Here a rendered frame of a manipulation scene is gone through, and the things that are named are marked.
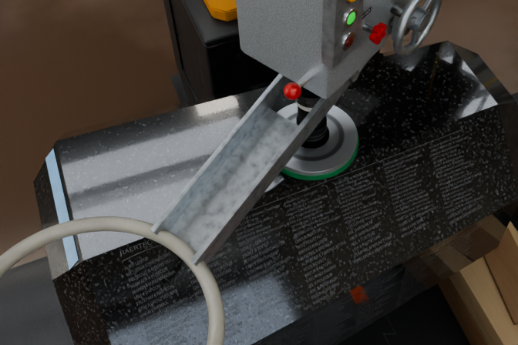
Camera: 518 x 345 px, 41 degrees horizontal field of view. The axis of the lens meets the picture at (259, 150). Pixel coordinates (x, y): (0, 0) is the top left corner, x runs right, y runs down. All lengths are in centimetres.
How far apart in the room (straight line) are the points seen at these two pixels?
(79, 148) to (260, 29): 60
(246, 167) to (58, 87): 176
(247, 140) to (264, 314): 41
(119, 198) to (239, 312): 37
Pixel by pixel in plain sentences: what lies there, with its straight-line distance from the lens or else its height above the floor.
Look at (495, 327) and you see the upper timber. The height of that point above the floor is 24.
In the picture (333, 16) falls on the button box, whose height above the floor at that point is 138.
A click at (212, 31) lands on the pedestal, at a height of 74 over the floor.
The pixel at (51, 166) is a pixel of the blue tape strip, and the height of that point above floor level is 83.
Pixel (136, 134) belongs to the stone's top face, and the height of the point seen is 85.
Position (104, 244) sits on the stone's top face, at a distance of 151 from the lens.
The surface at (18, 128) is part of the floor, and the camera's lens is 297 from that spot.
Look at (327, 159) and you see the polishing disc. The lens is 154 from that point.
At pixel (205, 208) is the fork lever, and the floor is 94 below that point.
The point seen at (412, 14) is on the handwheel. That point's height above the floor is 128.
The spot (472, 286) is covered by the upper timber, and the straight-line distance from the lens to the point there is 215.
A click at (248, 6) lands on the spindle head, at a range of 127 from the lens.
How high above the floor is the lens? 211
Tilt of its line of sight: 52 degrees down
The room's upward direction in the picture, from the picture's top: 4 degrees counter-clockwise
